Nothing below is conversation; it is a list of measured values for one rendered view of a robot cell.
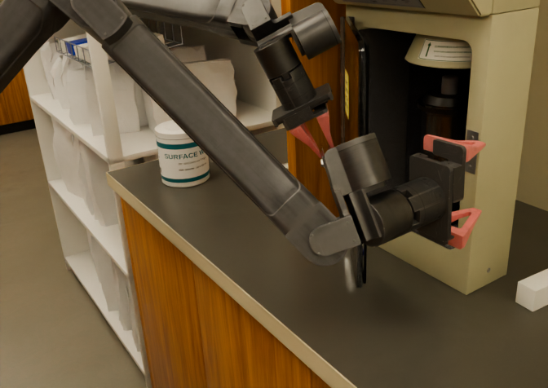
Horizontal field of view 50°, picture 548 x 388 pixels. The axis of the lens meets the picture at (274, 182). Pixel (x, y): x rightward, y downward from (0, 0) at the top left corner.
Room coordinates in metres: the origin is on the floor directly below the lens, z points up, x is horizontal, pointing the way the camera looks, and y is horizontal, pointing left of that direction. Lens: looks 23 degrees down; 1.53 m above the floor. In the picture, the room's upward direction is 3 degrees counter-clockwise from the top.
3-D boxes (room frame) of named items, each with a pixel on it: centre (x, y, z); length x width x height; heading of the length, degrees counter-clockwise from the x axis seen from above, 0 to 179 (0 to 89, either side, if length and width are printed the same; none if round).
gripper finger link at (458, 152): (0.69, -0.24, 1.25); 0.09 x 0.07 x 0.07; 123
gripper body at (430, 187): (0.65, -0.18, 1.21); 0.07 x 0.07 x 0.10; 33
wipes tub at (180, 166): (1.45, 0.24, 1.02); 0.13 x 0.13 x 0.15
